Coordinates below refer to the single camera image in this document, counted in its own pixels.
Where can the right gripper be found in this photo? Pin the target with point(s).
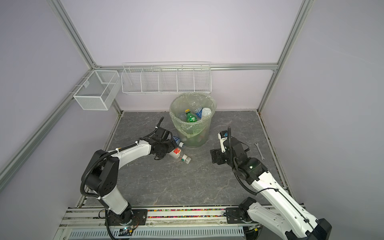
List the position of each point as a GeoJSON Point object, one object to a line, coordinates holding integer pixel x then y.
{"type": "Point", "coordinates": [216, 156]}

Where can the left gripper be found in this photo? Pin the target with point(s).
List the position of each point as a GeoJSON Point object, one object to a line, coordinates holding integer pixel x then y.
{"type": "Point", "coordinates": [161, 155]}

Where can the square bottle red green label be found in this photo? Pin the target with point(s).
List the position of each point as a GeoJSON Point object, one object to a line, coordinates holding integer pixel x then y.
{"type": "Point", "coordinates": [178, 153]}

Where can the clear bottle blue label white cap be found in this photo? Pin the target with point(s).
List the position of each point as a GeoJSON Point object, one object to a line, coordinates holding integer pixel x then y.
{"type": "Point", "coordinates": [178, 141]}

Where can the small green plastic bottle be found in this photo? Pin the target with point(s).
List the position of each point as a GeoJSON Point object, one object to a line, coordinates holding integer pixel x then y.
{"type": "Point", "coordinates": [190, 117]}

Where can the clear bottle red cap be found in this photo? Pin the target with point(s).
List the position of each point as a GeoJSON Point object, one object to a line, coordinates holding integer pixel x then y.
{"type": "Point", "coordinates": [206, 112]}

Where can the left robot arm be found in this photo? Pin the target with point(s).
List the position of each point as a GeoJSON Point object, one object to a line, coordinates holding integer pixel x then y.
{"type": "Point", "coordinates": [100, 177]}

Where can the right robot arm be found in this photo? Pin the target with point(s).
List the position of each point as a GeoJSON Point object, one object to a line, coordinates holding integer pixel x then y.
{"type": "Point", "coordinates": [293, 222]}

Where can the grey mesh waste bin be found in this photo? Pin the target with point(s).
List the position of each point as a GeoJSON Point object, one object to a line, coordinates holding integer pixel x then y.
{"type": "Point", "coordinates": [193, 120]}

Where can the green bin liner bag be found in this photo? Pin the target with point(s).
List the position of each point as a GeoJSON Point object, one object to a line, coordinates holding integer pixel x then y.
{"type": "Point", "coordinates": [193, 115]}

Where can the silver open-end wrench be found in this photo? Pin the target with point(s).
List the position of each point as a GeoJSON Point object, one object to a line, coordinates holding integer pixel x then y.
{"type": "Point", "coordinates": [259, 150]}

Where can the long white wire basket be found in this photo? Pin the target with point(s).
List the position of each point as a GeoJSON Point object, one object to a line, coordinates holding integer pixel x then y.
{"type": "Point", "coordinates": [166, 77]}

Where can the small white wire basket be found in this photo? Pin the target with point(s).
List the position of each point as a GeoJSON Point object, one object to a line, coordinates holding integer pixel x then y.
{"type": "Point", "coordinates": [99, 90]}

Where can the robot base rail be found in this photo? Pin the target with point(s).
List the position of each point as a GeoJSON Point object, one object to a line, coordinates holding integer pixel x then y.
{"type": "Point", "coordinates": [163, 223]}

